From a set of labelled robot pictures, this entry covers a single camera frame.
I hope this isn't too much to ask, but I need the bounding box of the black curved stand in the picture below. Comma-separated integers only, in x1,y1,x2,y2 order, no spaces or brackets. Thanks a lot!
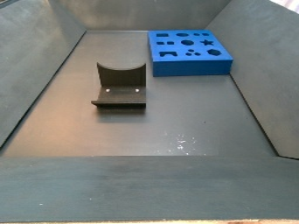
91,64,146,108

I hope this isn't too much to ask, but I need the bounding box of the blue foam shape board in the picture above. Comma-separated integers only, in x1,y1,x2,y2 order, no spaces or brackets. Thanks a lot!
147,30,234,77

